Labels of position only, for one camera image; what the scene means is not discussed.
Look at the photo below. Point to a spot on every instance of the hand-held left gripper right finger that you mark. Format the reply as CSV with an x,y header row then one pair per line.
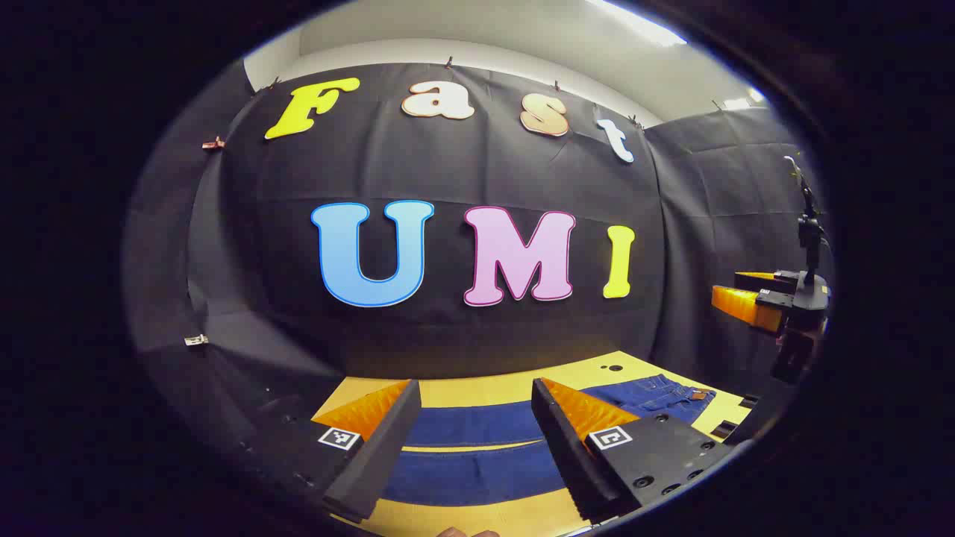
x,y
559,447

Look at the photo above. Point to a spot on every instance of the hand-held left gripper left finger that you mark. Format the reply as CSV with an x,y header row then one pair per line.
x,y
384,447

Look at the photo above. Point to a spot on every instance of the blue denim jeans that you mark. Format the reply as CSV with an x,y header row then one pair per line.
x,y
477,425

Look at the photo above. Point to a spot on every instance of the white clip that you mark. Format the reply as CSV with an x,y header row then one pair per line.
x,y
195,340

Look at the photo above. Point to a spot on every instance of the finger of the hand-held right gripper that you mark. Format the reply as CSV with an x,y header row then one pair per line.
x,y
739,306
768,284

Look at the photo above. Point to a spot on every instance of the black backdrop cloth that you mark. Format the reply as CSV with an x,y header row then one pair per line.
x,y
448,171

